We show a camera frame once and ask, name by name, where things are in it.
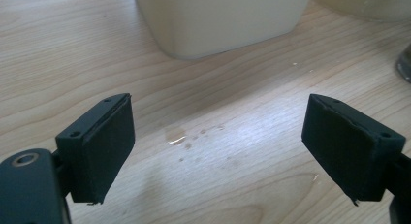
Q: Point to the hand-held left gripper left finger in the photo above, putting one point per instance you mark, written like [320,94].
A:
[103,149]

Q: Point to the dark glass object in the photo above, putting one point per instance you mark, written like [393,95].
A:
[405,65]

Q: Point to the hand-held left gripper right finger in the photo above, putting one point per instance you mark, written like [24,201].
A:
[345,146]

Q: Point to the cream plastic container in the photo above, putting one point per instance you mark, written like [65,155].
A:
[219,20]

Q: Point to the cream round bowl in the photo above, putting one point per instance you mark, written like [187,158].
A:
[368,4]

